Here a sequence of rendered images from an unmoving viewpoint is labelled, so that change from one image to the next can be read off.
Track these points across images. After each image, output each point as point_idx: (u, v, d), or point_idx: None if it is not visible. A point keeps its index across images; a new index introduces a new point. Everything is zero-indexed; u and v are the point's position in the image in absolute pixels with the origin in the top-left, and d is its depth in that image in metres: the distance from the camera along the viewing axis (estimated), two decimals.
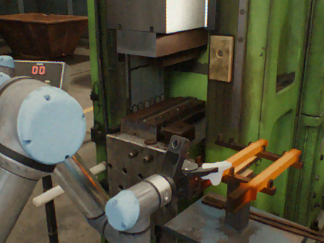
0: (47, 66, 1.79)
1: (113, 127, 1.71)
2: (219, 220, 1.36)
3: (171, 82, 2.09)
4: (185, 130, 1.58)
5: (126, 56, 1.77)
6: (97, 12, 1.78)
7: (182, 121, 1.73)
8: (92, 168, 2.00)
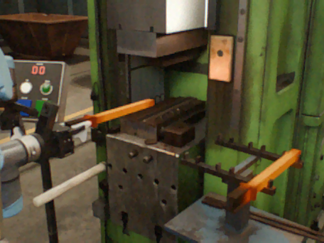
0: (47, 66, 1.79)
1: (113, 127, 1.71)
2: (219, 220, 1.36)
3: (171, 82, 2.09)
4: (185, 130, 1.58)
5: (126, 56, 1.77)
6: (97, 12, 1.78)
7: (182, 121, 1.73)
8: (92, 168, 2.00)
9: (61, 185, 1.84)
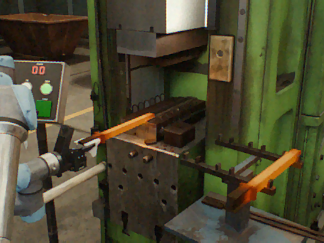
0: (47, 66, 1.79)
1: (113, 127, 1.71)
2: (219, 220, 1.36)
3: (171, 82, 2.09)
4: (185, 130, 1.58)
5: (126, 56, 1.77)
6: (97, 12, 1.78)
7: (182, 121, 1.73)
8: (92, 168, 2.00)
9: (61, 185, 1.84)
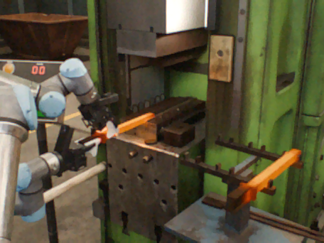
0: (47, 66, 1.79)
1: None
2: (219, 220, 1.36)
3: (171, 82, 2.09)
4: (185, 130, 1.58)
5: (126, 56, 1.77)
6: (97, 12, 1.78)
7: (182, 121, 1.73)
8: (92, 168, 2.00)
9: (61, 185, 1.84)
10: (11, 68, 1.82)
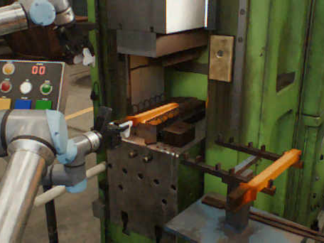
0: (47, 66, 1.79)
1: None
2: (219, 220, 1.36)
3: (171, 82, 2.09)
4: (185, 130, 1.58)
5: (126, 56, 1.77)
6: (97, 12, 1.78)
7: (182, 121, 1.73)
8: (92, 168, 2.00)
9: (61, 185, 1.84)
10: (11, 68, 1.82)
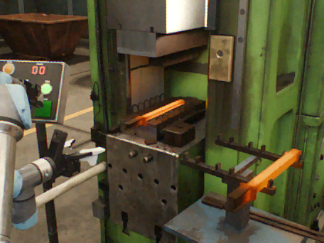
0: (47, 66, 1.79)
1: (113, 127, 1.71)
2: (219, 220, 1.36)
3: (171, 82, 2.09)
4: (185, 130, 1.58)
5: (126, 56, 1.77)
6: (97, 12, 1.78)
7: (182, 121, 1.73)
8: (92, 168, 2.00)
9: (61, 185, 1.84)
10: (11, 68, 1.82)
